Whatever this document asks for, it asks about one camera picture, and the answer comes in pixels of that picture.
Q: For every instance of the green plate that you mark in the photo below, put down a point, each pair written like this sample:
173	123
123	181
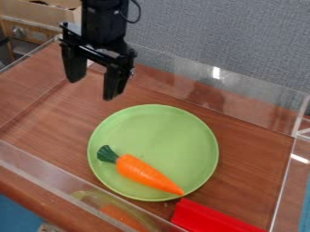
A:
169	138

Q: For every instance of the orange toy carrot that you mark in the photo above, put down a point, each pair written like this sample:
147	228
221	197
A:
138	171

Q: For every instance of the red plastic block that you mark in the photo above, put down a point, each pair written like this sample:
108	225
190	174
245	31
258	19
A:
197	218

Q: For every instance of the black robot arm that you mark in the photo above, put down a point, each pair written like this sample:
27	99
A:
96	41

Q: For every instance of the cardboard box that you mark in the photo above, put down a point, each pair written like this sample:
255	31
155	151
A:
44	13

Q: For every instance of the clear acrylic enclosure wall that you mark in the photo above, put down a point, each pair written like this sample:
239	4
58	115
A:
48	116

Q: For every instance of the wooden shelf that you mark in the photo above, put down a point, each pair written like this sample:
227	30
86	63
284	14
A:
28	31

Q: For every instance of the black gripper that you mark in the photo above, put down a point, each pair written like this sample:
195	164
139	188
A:
114	55

